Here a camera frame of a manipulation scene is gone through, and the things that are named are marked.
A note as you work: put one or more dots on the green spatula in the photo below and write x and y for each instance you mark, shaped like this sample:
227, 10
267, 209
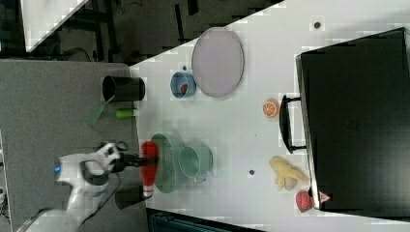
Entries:
120, 113

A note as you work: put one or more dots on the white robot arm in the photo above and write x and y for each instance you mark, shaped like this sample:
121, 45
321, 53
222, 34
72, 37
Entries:
88, 177

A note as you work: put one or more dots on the black cylinder holder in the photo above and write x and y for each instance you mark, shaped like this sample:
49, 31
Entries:
123, 89
127, 197

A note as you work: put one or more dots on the green metal cup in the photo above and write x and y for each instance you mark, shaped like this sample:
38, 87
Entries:
196, 161

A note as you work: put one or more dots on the blue bowl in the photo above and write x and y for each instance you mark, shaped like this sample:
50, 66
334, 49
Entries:
180, 78

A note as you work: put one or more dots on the black toaster oven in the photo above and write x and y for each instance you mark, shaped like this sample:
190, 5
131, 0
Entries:
356, 106

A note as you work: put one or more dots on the black cylinder holder lower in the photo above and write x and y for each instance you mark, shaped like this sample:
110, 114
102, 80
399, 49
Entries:
127, 197

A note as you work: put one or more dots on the small strawberry in bowl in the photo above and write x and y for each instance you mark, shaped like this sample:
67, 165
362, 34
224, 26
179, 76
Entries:
184, 89

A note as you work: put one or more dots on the red strawberry toy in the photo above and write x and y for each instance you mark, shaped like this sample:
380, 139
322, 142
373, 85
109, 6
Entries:
303, 201

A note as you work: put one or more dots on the large grey round plate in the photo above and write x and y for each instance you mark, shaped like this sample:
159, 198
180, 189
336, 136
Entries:
217, 62

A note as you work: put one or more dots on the red ketchup bottle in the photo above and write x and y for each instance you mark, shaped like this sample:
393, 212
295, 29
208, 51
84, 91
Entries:
149, 171

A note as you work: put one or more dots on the black oven door handle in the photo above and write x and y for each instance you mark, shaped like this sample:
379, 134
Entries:
285, 124

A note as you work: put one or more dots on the orange slice toy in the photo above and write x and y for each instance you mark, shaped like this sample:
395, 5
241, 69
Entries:
270, 109

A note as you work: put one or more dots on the peeled banana toy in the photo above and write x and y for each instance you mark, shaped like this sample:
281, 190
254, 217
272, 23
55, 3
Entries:
288, 176

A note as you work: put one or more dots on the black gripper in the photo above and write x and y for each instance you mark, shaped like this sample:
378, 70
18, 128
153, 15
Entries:
126, 160

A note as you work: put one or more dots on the black cylinder holder upper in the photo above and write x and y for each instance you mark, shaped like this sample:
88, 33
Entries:
123, 89

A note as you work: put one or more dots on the green oval strainer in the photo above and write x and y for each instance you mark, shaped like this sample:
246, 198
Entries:
169, 175

